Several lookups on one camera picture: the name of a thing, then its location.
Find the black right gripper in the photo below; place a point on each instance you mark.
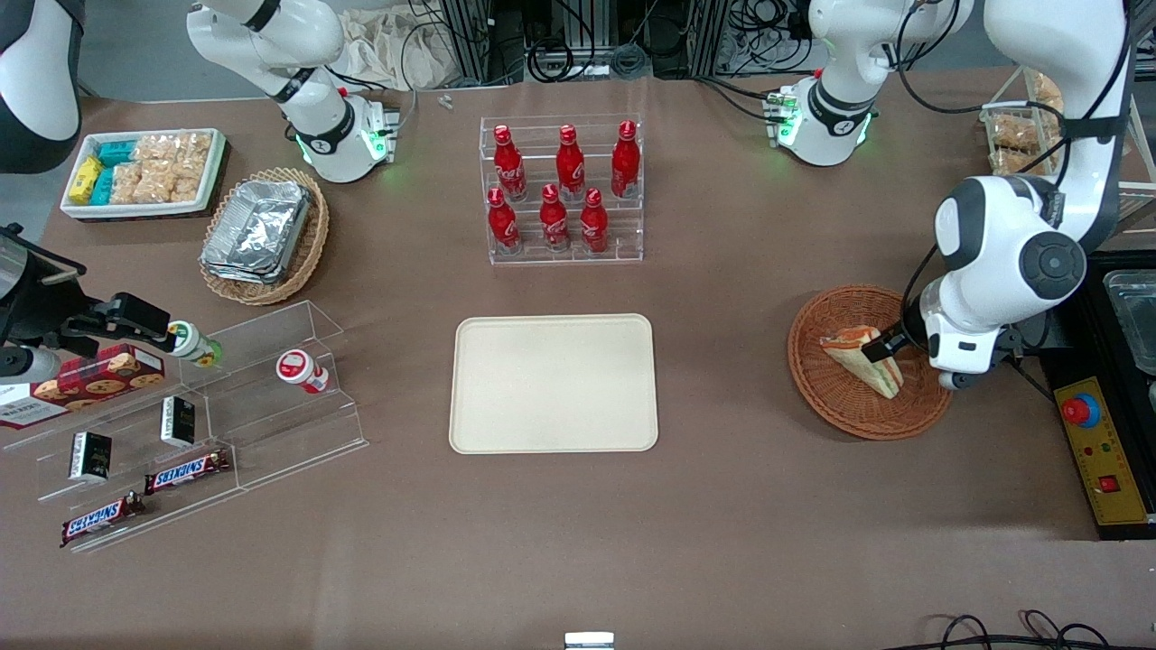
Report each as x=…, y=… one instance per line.
x=43, y=311

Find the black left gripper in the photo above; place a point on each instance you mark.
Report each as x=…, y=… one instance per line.
x=911, y=330

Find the triangle sandwich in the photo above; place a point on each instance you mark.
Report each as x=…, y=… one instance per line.
x=862, y=366

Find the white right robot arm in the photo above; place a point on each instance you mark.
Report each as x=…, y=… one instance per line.
x=312, y=54

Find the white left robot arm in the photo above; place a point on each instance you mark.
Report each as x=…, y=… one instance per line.
x=993, y=244

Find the round brown wicker basket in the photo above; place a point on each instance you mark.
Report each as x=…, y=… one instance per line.
x=835, y=406

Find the white rectangular snack tray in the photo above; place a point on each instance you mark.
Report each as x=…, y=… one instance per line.
x=217, y=171

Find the light oval wicker basket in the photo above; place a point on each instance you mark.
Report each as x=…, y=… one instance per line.
x=312, y=244

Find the cream plastic tray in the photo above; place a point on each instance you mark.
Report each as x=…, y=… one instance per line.
x=553, y=384

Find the red chocolate chip cookie box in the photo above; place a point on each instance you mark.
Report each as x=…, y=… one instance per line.
x=99, y=375

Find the green capped small bottle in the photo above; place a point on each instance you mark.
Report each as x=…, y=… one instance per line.
x=191, y=341

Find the small black box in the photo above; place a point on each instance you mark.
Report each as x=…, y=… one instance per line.
x=178, y=422
x=90, y=456

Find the red white shortbread box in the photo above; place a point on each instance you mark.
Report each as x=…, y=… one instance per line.
x=32, y=408

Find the teal snack packet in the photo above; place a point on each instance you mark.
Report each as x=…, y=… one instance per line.
x=117, y=153
x=103, y=187

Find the clear rice cracker pack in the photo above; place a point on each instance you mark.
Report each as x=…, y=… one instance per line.
x=194, y=149
x=172, y=183
x=155, y=149
x=126, y=183

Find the yellow snack packet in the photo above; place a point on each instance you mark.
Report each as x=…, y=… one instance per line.
x=86, y=181

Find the snickers chocolate bar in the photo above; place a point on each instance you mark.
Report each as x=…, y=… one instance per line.
x=99, y=519
x=185, y=471

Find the stacked aluminium foil trays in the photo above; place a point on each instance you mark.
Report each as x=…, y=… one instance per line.
x=257, y=230

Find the clear acrylic stepped shelf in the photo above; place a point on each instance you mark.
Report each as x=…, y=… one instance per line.
x=271, y=424

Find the red capped yogurt bottle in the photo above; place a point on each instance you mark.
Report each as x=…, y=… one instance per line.
x=298, y=368

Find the black side stand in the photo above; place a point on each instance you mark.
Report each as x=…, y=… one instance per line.
x=1084, y=361

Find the bagged pastry snack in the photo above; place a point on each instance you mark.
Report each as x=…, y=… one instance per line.
x=1049, y=90
x=1019, y=135

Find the yellow emergency stop box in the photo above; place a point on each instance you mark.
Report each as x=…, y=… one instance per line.
x=1106, y=460

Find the clear plastic container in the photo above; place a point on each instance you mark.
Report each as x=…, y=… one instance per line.
x=1136, y=316

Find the clear acrylic bottle rack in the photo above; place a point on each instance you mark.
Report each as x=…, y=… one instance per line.
x=623, y=235

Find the red cola bottle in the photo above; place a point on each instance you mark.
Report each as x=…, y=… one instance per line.
x=503, y=226
x=593, y=226
x=554, y=224
x=625, y=167
x=510, y=171
x=570, y=167

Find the beige crumpled cloth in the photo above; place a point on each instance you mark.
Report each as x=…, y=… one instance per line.
x=388, y=50

